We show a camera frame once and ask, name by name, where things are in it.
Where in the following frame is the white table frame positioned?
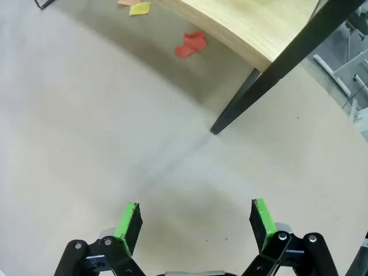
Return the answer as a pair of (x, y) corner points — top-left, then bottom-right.
(312, 53), (368, 124)

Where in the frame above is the red paper scrap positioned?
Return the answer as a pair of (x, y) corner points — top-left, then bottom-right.
(174, 30), (208, 60)

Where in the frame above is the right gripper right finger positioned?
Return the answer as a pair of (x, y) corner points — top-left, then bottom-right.
(241, 198), (340, 276)

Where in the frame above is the black metal wood shelf rack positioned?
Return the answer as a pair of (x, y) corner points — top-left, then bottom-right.
(34, 0), (366, 136)

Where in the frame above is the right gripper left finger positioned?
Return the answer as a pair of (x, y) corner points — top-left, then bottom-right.
(53, 202), (147, 276)

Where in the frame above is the yellow paper scrap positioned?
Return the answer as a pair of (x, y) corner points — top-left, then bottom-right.
(129, 1), (152, 17)

